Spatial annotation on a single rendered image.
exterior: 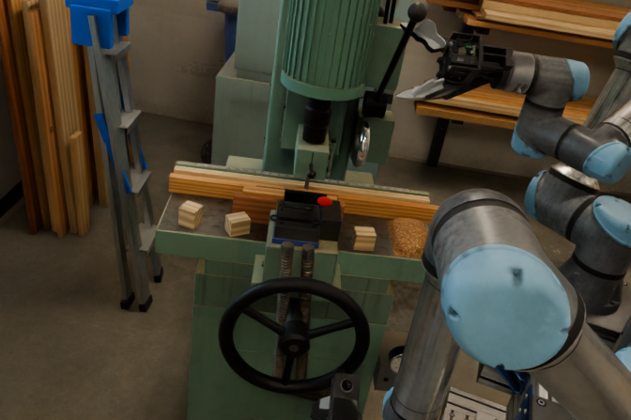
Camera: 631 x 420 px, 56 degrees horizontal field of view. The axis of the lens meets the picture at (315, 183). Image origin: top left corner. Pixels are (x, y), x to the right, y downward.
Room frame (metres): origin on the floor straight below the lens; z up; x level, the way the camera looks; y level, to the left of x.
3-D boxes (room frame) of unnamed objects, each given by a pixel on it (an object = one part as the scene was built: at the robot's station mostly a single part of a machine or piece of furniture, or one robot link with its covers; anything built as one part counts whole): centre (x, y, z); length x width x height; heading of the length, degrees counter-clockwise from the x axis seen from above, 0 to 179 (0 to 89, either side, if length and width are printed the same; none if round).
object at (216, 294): (1.30, 0.03, 0.76); 0.57 x 0.45 x 0.09; 5
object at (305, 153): (1.20, 0.02, 1.03); 0.14 x 0.07 x 0.09; 5
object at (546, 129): (1.08, -0.42, 1.22); 0.11 x 0.08 x 0.11; 39
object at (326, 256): (0.99, 0.01, 0.92); 0.15 x 0.13 x 0.09; 95
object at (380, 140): (1.38, -0.12, 1.02); 0.09 x 0.07 x 0.12; 95
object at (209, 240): (1.07, 0.02, 0.87); 0.61 x 0.30 x 0.06; 95
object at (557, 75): (1.10, -0.41, 1.31); 0.11 x 0.08 x 0.09; 95
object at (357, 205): (1.18, 0.00, 0.92); 0.67 x 0.02 x 0.04; 95
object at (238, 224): (1.03, 0.15, 0.92); 0.04 x 0.03 x 0.04; 125
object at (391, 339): (1.06, -0.25, 0.58); 0.12 x 0.08 x 0.08; 5
